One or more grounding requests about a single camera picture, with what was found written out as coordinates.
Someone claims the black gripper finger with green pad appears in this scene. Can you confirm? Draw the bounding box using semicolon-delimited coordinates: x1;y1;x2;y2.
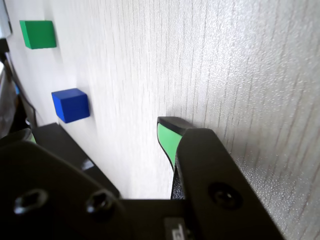
156;116;286;240
0;128;137;240

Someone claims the green wooden cube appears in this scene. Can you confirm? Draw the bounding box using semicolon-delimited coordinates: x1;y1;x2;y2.
19;20;57;50

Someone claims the blue wooden cube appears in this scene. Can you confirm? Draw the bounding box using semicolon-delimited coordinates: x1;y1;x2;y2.
51;87;91;124

